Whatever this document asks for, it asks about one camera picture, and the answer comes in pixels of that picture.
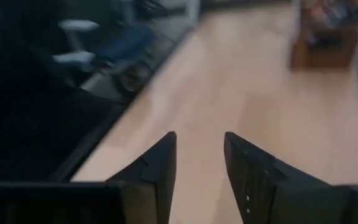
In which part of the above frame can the wooden three-compartment tray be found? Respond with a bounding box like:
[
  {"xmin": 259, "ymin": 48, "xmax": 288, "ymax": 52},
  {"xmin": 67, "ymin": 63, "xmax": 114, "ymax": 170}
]
[{"xmin": 290, "ymin": 0, "xmax": 358, "ymax": 72}]

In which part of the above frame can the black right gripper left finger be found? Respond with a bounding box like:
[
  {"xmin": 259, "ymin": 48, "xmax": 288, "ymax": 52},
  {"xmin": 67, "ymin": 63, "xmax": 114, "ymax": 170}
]
[{"xmin": 105, "ymin": 131, "xmax": 178, "ymax": 224}]

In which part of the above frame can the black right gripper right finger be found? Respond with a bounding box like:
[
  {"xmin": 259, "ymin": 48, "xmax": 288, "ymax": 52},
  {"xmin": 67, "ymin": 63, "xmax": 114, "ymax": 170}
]
[{"xmin": 223, "ymin": 131, "xmax": 334, "ymax": 224}]

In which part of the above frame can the blue office chair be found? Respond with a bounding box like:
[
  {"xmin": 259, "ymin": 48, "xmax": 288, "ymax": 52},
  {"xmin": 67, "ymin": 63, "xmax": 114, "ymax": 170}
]
[{"xmin": 52, "ymin": 18, "xmax": 157, "ymax": 74}]

